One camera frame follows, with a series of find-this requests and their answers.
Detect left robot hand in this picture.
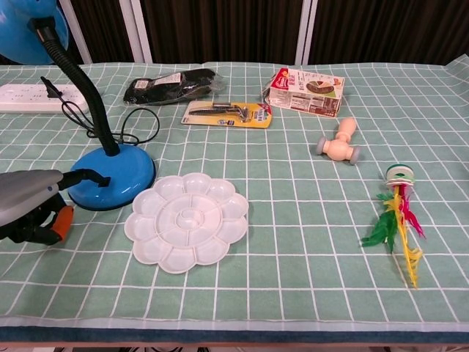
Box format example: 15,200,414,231
0,168,112,246

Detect blue desk lamp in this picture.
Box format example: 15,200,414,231
0,0,157,211

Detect white power strip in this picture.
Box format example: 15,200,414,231
0,84,90,114

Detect white flower paint palette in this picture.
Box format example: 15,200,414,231
124,172,250,274

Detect black insoles in plastic bag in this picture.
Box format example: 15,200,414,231
118,67,225,109

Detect peeler on yellow card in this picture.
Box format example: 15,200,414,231
181,100,274,129

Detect green checked tablecloth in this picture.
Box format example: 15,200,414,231
0,53,469,345

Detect printed food carton box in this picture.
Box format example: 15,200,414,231
260,67,346,119

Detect wooden toy mallet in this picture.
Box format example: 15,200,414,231
317,117,363,166

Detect feather shuttlecock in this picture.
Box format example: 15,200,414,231
361,164,426,290

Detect black power plug with cable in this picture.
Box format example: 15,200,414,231
40,76,161,146

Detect white frame post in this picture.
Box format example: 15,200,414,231
118,0,153,64
295,0,319,66

